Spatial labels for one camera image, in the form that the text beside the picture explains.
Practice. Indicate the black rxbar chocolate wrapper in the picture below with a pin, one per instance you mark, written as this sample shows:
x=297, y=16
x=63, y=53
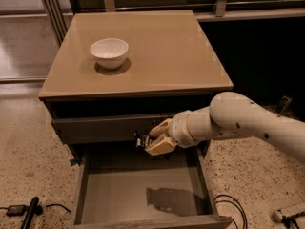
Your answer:
x=142, y=140

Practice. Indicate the blue tape piece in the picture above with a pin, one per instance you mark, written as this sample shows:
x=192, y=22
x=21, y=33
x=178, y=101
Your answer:
x=73, y=162

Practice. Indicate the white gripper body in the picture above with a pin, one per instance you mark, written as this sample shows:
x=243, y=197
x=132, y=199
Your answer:
x=178, y=128

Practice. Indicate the white ceramic bowl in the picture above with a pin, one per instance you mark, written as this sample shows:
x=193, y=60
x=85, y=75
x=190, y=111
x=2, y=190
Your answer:
x=110, y=53

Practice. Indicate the open grey middle drawer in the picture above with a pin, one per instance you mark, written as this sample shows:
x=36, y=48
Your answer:
x=120, y=186

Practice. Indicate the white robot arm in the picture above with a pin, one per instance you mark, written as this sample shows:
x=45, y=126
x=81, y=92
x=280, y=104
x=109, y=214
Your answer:
x=229, y=115

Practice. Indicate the grey drawer cabinet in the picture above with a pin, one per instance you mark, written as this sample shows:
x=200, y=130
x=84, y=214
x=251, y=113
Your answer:
x=170, y=67

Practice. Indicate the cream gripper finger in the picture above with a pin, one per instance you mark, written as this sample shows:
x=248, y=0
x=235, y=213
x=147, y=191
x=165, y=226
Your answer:
x=162, y=145
x=160, y=129

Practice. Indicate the white power strip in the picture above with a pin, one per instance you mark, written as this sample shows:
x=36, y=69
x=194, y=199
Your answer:
x=292, y=211

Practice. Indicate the black power adapter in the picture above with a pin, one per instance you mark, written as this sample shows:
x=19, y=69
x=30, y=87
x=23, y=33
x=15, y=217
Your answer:
x=16, y=210

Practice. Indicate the closed grey top drawer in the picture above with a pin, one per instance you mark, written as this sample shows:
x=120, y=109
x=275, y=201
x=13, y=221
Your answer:
x=84, y=130

